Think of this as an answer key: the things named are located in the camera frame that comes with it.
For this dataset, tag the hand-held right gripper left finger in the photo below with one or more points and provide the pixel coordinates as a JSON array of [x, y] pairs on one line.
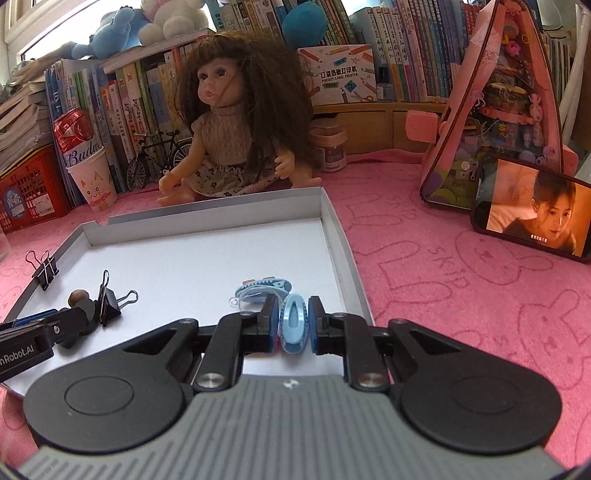
[[272, 325]]

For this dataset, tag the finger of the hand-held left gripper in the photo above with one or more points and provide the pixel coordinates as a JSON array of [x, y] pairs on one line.
[[74, 327], [32, 319]]

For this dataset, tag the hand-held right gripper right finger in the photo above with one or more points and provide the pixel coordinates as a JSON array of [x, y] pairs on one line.
[[316, 327]]

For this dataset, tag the light blue oval clip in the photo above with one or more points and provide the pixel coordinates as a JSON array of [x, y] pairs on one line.
[[293, 323]]

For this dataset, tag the brown acorn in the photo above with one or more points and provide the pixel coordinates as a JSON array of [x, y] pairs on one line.
[[77, 295]]

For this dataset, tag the white cardboard box tray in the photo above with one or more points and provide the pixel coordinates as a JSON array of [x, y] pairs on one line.
[[184, 258]]

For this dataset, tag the blue shark-shaped clip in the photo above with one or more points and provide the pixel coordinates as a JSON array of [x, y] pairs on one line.
[[263, 287]]

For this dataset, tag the black binder clip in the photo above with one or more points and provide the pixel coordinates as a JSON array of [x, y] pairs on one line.
[[46, 274], [108, 302]]

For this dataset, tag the red plastic crate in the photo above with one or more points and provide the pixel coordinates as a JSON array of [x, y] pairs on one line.
[[32, 194]]

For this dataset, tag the white cat-print paper cup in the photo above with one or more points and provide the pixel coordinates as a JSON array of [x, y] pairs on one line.
[[94, 184]]

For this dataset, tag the pink bunny-print cloth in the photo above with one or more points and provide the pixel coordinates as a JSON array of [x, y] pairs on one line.
[[461, 300]]

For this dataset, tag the black toy bicycle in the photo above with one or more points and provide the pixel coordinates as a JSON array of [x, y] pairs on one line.
[[138, 170]]

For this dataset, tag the small beige jar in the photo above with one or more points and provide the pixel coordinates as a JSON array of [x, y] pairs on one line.
[[328, 147]]

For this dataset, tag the red beer can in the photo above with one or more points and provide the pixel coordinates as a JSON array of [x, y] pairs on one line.
[[76, 134]]

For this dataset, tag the stack of lying books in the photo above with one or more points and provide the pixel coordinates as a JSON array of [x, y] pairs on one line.
[[23, 120]]

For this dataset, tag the brown-haired doll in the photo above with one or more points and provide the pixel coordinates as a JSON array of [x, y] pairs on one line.
[[221, 129]]

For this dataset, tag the wooden desk drawer unit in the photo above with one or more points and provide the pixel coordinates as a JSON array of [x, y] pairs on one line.
[[374, 124]]

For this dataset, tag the row of upright books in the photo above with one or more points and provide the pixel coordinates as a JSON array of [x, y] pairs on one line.
[[134, 92]]

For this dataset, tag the black smartphone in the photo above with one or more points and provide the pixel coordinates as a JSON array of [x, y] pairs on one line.
[[531, 207]]

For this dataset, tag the pocket label printer box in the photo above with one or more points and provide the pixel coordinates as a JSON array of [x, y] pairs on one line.
[[337, 74]]

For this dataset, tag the pink triangular toy case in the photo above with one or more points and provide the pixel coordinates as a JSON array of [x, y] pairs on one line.
[[503, 115]]

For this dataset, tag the blue dolphin plush toy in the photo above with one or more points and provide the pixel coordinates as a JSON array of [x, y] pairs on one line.
[[111, 32]]

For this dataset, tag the big blue plush toy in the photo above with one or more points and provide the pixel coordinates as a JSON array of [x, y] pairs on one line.
[[304, 23]]

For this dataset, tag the pink white bunny plush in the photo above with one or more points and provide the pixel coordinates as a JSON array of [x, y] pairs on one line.
[[173, 23]]

